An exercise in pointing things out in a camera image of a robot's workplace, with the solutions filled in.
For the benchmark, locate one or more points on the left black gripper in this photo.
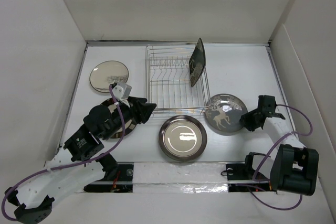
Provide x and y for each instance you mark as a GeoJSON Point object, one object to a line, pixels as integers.
{"type": "Point", "coordinates": [140, 109]}

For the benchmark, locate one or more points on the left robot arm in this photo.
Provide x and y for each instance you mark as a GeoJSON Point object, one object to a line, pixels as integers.
{"type": "Point", "coordinates": [81, 160]}

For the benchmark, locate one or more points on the cream plate checkered rim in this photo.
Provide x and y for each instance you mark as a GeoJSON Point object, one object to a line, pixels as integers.
{"type": "Point", "coordinates": [129, 125]}

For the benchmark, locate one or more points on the dark floral rectangular plate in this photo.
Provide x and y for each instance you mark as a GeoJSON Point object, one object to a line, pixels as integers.
{"type": "Point", "coordinates": [197, 62]}

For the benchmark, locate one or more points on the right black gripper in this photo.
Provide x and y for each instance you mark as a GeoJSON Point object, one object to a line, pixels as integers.
{"type": "Point", "coordinates": [247, 117]}

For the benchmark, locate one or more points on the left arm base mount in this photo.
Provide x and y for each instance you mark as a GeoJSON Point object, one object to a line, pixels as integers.
{"type": "Point", "coordinates": [120, 182]}

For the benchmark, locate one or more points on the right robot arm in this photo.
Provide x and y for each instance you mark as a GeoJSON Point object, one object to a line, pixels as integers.
{"type": "Point", "coordinates": [288, 165]}

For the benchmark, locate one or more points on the grey deer round plate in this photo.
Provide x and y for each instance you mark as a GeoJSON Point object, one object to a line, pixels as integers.
{"type": "Point", "coordinates": [223, 113]}

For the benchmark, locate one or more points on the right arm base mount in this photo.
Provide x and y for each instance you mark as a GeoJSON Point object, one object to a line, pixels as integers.
{"type": "Point", "coordinates": [239, 179]}

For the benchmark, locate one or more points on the wire dish rack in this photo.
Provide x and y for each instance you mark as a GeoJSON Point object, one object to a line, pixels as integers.
{"type": "Point", "coordinates": [167, 80]}

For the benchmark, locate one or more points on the cream plate with tree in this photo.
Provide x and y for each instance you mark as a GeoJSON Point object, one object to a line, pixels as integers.
{"type": "Point", "coordinates": [107, 73]}

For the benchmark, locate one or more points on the metal rimmed round plate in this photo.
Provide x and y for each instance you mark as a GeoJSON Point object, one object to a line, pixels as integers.
{"type": "Point", "coordinates": [182, 138]}

